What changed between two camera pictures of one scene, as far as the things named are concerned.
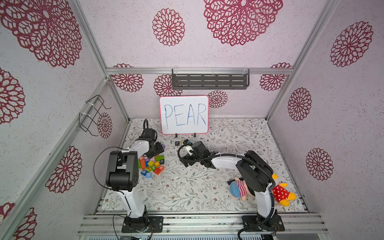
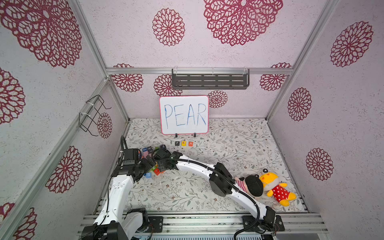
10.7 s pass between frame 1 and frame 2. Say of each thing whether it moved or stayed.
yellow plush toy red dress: stayed
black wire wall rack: stayed
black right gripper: moved
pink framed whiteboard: stayed
